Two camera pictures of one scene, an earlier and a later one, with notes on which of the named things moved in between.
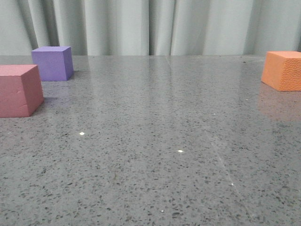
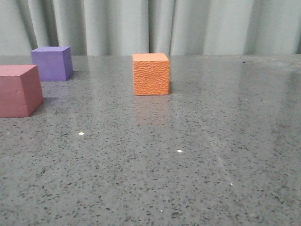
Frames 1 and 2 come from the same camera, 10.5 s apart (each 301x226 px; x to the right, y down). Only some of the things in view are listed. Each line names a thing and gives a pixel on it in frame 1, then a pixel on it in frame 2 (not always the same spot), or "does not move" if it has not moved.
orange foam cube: [282, 70] → [151, 73]
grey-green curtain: [151, 27] does not move
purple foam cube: [54, 63] does not move
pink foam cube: [21, 90] does not move
